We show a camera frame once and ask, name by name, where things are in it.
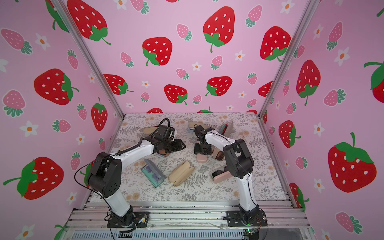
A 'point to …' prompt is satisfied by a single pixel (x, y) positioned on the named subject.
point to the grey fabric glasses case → (148, 131)
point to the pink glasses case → (201, 158)
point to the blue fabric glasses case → (191, 126)
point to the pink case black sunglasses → (220, 175)
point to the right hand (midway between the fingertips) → (206, 152)
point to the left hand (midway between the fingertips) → (184, 146)
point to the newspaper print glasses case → (216, 153)
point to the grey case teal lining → (226, 129)
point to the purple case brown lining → (163, 153)
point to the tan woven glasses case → (181, 173)
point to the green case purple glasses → (153, 174)
